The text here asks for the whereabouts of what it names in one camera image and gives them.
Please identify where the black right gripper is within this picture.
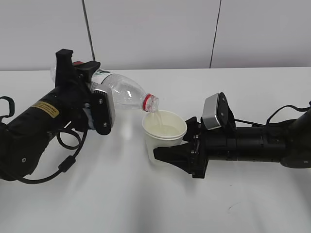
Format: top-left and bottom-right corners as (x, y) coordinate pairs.
(153, 116), (237, 179)

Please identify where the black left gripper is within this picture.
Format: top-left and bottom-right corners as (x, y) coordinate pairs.
(52, 49), (101, 131)

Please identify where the white paper cup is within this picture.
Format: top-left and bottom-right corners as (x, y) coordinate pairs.
(142, 110), (187, 166)

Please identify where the clear plastic water bottle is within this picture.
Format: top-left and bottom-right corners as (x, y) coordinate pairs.
(44, 60), (159, 114)

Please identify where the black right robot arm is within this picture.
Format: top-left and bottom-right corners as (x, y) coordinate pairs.
(154, 93), (311, 179)

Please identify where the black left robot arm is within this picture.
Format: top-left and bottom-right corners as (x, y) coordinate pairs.
(0, 49), (101, 184)

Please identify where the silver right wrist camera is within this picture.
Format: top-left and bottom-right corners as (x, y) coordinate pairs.
(201, 92), (236, 133)

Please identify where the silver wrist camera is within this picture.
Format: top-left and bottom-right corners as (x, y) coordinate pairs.
(90, 85), (115, 135)
(201, 92), (236, 133)

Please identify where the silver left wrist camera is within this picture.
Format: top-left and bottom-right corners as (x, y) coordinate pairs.
(90, 85), (115, 135)

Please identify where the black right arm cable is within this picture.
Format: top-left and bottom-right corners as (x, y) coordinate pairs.
(234, 100), (311, 127)

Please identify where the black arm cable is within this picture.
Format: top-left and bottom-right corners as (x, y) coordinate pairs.
(0, 96), (88, 185)
(234, 100), (311, 127)

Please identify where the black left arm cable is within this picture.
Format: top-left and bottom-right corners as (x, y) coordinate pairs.
(0, 96), (88, 185)

